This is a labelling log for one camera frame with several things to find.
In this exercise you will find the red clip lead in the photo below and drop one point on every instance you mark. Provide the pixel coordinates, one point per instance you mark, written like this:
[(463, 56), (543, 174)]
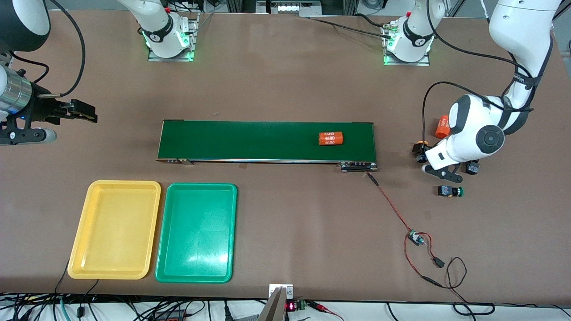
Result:
[(317, 305)]

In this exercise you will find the red LED display module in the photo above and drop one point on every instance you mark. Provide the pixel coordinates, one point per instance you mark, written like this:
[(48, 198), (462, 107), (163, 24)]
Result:
[(291, 306)]

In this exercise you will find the white lit panel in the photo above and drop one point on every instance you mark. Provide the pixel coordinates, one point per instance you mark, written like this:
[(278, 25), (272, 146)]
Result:
[(290, 8)]

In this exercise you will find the grey metal bracket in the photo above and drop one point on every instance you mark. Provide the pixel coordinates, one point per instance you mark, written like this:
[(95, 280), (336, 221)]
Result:
[(274, 307)]

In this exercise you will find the green plastic tray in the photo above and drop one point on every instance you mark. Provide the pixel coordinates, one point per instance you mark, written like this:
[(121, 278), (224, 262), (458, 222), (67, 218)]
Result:
[(196, 232)]

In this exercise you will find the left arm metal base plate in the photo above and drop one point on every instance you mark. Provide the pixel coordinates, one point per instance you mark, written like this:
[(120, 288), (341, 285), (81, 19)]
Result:
[(406, 63)]

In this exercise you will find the green push button switch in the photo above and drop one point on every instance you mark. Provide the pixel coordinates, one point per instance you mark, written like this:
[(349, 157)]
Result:
[(446, 191)]

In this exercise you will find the small speed controller board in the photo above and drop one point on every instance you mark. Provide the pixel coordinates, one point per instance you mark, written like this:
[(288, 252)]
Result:
[(415, 238)]

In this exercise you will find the yellow plastic tray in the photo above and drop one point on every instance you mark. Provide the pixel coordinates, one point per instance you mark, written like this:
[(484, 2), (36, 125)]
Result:
[(113, 232)]

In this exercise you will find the green conveyor belt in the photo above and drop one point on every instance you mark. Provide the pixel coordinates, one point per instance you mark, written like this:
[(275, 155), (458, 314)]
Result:
[(267, 151)]

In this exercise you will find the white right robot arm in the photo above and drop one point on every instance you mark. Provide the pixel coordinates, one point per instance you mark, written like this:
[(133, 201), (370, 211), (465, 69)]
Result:
[(154, 18)]

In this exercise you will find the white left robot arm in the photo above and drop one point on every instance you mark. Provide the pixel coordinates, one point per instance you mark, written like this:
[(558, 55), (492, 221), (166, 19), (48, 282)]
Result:
[(522, 26)]

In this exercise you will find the silver-black left gripper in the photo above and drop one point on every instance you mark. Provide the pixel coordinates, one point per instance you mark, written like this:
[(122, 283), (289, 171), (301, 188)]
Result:
[(472, 167)]

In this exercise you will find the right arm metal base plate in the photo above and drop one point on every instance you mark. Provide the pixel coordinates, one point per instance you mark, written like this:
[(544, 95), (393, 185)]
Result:
[(171, 59)]

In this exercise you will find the orange cylinder with 4680 print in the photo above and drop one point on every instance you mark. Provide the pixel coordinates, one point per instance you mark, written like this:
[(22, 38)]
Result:
[(331, 138), (440, 129)]

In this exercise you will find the silver-black right gripper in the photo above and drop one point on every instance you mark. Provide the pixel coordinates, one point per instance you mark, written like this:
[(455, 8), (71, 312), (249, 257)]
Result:
[(44, 110)]

